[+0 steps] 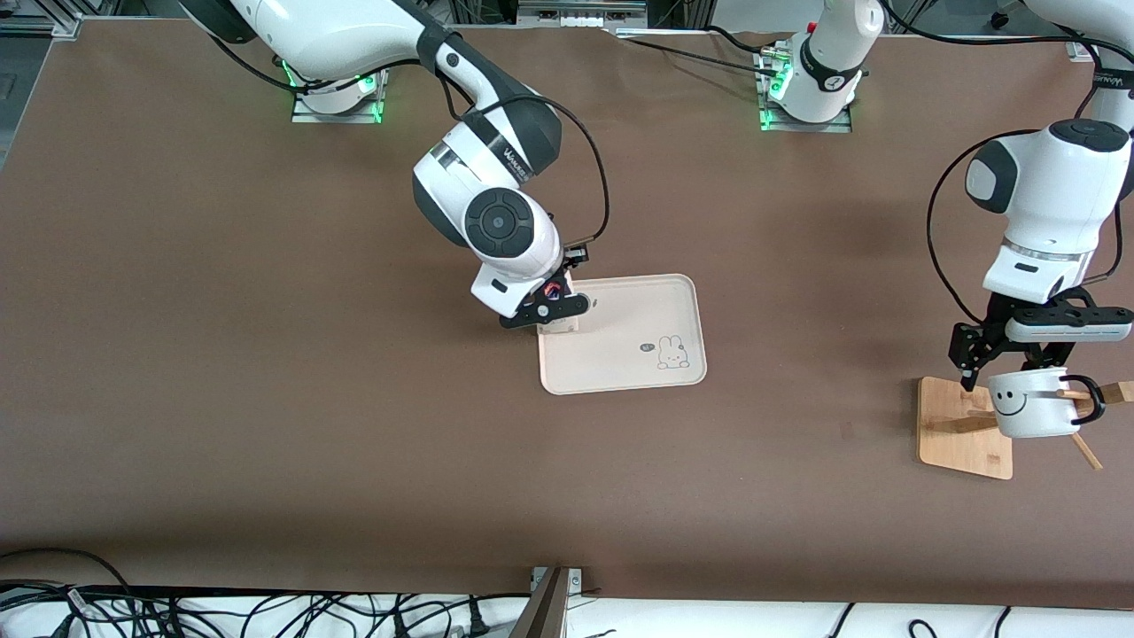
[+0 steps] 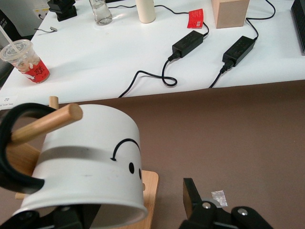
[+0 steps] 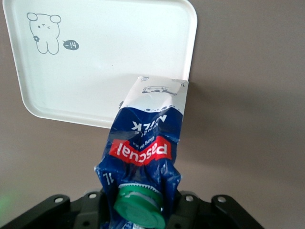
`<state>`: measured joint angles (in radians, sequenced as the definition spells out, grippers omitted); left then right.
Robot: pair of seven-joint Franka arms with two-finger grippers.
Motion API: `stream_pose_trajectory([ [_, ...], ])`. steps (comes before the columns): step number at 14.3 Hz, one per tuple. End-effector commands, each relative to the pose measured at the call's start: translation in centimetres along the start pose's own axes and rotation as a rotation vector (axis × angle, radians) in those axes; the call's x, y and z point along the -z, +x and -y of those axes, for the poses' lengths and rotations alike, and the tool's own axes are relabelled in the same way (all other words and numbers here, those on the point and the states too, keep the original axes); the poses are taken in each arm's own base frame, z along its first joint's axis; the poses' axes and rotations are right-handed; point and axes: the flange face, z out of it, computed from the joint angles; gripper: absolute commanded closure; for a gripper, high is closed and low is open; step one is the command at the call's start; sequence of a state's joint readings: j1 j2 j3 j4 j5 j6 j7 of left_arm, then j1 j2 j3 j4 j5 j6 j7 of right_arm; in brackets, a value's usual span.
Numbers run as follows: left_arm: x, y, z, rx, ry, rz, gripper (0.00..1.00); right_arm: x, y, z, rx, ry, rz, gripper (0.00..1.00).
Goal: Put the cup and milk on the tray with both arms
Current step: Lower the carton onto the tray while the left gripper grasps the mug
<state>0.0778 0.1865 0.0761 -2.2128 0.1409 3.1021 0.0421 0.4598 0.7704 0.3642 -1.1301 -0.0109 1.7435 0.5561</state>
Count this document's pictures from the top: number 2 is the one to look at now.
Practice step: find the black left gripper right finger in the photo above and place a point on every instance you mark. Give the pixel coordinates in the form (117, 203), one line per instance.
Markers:
(197, 210)

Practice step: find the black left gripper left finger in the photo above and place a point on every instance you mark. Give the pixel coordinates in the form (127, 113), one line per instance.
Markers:
(71, 217)

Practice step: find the clear plastic cup with straw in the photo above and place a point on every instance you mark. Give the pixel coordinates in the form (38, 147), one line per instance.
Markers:
(35, 71)

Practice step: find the small silver tape piece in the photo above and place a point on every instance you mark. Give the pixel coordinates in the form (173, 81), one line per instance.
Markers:
(220, 198)

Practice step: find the wooden mug stand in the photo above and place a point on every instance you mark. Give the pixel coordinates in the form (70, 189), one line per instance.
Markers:
(47, 124)

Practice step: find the black power adapter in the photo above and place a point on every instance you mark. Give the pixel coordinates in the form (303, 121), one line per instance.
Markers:
(238, 51)
(188, 44)

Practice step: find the thin black adapter lead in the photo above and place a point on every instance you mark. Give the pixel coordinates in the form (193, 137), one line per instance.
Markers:
(171, 10)
(257, 32)

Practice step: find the small grey connector lead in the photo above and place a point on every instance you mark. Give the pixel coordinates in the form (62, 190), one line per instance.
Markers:
(53, 29)

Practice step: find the red card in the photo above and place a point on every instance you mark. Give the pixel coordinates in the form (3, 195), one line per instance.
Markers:
(195, 19)

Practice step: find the light wooden box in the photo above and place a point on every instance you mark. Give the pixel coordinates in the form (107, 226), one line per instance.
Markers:
(231, 14)

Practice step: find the cream cylinder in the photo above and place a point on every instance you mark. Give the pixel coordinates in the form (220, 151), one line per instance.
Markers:
(145, 12)

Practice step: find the clear glass bottle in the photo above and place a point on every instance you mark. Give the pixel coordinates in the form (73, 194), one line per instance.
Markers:
(101, 14)

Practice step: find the white power socket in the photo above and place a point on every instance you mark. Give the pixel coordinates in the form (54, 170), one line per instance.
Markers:
(40, 14)

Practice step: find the black stand block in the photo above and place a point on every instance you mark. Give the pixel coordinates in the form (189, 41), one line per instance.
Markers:
(64, 12)

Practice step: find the black ribbed device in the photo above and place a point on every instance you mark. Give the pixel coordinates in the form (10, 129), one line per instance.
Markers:
(300, 23)

